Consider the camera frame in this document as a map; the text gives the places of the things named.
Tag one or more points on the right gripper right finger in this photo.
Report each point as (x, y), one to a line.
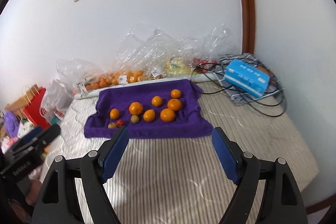
(243, 171)

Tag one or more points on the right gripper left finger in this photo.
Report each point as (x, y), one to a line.
(96, 168)

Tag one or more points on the yellow-green round fruit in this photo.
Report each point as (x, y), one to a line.
(112, 125)

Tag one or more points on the small red fruit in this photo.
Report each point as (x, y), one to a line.
(120, 123)

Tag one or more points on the small green fruit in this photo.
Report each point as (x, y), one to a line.
(134, 119)

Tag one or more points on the large orange with stem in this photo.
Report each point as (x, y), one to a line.
(135, 108)

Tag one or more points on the small round orange front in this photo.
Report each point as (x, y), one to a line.
(149, 115)

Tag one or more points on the shiny mandarin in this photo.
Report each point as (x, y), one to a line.
(167, 115)

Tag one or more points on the small orange with green stem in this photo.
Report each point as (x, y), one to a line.
(156, 101)

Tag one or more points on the dull orange mandarin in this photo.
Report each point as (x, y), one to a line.
(174, 104)

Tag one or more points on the small kumquat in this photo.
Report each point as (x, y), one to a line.
(176, 94)

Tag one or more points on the left hand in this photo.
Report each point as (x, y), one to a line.
(32, 195)

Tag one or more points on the purple fluffy item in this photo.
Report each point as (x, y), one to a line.
(11, 123)

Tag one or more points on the red paper bag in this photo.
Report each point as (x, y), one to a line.
(32, 109)

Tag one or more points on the kraft paper bag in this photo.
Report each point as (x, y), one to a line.
(24, 100)

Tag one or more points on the striped quilt mattress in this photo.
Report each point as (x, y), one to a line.
(182, 180)

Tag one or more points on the white tube roll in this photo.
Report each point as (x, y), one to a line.
(91, 94)

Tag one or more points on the white plastic bag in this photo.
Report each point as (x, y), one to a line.
(55, 102)

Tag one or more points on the blue tissue pack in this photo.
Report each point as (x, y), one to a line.
(246, 77)

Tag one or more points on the purple towel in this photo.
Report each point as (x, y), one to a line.
(188, 122)

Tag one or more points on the clear bag of oranges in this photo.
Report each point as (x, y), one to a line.
(141, 56)

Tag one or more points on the clear bag yellow fruit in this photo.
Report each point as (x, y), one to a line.
(177, 57)

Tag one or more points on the brown wooden door frame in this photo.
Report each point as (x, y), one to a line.
(248, 25)

